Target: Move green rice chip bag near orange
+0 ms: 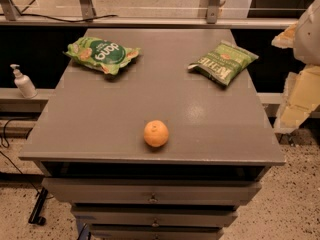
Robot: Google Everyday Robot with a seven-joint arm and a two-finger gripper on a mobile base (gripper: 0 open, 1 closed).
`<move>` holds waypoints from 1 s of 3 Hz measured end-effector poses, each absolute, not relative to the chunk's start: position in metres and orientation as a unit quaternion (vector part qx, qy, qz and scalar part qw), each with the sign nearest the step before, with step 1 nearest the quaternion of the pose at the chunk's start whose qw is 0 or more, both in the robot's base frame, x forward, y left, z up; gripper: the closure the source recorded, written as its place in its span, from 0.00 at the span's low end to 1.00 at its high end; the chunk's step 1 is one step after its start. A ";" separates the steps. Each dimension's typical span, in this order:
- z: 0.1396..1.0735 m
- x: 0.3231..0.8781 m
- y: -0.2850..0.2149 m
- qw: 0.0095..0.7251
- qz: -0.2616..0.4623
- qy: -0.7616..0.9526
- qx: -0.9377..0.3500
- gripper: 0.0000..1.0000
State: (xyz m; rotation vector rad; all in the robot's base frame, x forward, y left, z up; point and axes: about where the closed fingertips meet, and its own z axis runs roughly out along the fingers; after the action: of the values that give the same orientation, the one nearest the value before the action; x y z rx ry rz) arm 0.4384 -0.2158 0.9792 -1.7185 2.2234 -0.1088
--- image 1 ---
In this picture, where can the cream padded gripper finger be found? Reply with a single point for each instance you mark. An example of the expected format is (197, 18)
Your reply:
(301, 96)

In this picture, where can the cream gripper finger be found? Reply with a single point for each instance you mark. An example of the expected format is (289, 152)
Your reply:
(286, 38)

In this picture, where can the green rice chip bag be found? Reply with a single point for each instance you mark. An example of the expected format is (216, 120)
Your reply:
(102, 55)

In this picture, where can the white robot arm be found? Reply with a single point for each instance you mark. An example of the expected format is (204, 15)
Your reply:
(307, 36)

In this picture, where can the green Kettle chip bag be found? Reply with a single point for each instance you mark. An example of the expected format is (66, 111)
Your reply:
(224, 63)

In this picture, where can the orange fruit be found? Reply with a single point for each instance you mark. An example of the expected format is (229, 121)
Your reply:
(156, 133)

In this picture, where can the grey drawer cabinet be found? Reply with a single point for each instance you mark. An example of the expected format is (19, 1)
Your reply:
(158, 152)

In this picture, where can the white pump bottle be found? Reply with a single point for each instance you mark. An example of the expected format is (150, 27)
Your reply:
(23, 83)

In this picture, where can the metal window rail frame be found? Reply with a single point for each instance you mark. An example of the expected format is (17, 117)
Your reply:
(275, 14)

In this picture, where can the black floor bracket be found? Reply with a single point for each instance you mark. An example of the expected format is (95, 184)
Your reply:
(36, 218)

